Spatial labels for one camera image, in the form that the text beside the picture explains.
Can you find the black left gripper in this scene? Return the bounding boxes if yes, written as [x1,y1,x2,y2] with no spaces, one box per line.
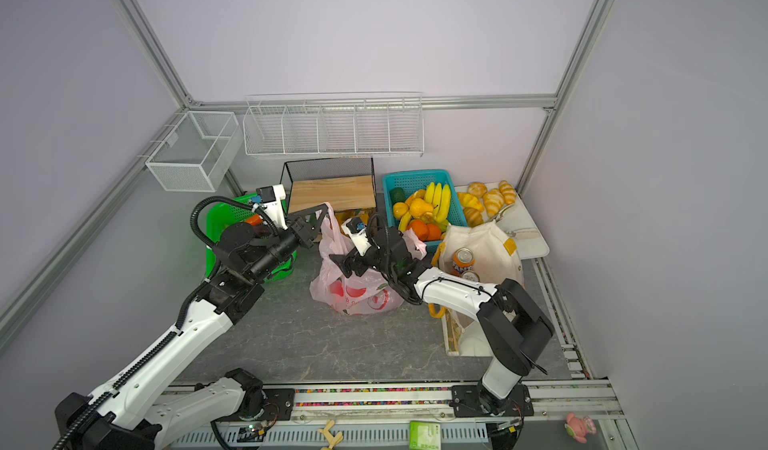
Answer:
[248,203,327,283]

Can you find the pink plastic grocery bag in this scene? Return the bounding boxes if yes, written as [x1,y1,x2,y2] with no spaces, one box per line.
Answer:
[310,207,429,315]

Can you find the orange Fanta can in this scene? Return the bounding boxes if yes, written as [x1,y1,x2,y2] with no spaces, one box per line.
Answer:
[451,247,475,276]

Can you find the cream canvas tote bag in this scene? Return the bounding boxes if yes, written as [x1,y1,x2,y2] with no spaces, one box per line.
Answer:
[428,222,524,357]

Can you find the red cola can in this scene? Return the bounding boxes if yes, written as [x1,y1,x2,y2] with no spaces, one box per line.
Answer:
[461,270,480,282]

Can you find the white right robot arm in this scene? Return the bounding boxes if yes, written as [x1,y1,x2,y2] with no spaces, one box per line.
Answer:
[331,218,554,416]

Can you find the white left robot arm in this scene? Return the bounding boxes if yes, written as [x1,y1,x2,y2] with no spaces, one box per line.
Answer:
[54,185,331,449]

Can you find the white metal food tongs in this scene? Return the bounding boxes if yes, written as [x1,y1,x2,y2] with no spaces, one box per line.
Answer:
[491,200,540,239]

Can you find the orange fruit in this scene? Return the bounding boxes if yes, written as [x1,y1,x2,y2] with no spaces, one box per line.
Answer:
[408,219,430,242]
[427,223,443,241]

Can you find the yellow snack packet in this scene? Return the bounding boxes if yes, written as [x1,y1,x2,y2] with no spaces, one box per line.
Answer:
[335,209,374,225]

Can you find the yellow lemon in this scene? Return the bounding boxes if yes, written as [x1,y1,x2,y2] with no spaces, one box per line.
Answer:
[392,202,409,221]

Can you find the carrot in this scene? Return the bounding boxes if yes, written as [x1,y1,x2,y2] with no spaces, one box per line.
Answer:
[245,214,263,226]

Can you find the green avocado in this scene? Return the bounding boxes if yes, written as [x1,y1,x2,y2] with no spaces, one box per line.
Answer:
[389,187,407,205]

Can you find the teal plastic fruit basket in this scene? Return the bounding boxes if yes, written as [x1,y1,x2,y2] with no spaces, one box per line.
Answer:
[382,169,468,227]

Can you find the yellow banana bunch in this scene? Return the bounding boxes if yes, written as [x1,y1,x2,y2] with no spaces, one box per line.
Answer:
[397,182,452,232]

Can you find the green plastic vegetable basket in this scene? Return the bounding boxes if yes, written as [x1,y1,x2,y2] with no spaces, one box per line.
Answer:
[205,202,297,282]

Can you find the yellow striped croissant front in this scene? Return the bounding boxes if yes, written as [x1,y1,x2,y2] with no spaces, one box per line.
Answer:
[463,207,484,228]

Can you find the yellow croissant left back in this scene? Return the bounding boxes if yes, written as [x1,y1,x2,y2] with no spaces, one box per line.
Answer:
[457,192,484,212]

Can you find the round bread roll back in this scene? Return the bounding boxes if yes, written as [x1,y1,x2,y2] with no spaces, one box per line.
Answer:
[467,182,488,198]

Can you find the striped croissant middle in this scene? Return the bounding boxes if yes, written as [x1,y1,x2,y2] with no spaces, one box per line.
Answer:
[482,189,506,218]

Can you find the small white mesh basket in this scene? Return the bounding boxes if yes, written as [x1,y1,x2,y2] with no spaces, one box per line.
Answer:
[146,111,244,193]

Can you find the striped croissant far right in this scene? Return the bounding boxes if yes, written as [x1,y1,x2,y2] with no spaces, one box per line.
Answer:
[498,180,518,205]

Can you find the white plastic tray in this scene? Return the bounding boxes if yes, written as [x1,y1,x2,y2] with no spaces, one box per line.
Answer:
[456,180,550,260]

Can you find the pink toy on floor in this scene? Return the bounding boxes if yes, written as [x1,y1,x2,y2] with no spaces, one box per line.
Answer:
[564,412,597,444]

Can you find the black wire wooden shelf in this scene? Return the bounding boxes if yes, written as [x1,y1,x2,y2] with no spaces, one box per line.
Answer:
[280,156,377,213]

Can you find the long white wire basket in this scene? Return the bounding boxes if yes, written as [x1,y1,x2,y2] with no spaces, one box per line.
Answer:
[243,92,425,157]

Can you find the green card on rail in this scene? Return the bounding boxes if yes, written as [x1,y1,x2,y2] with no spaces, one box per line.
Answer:
[409,421,442,450]

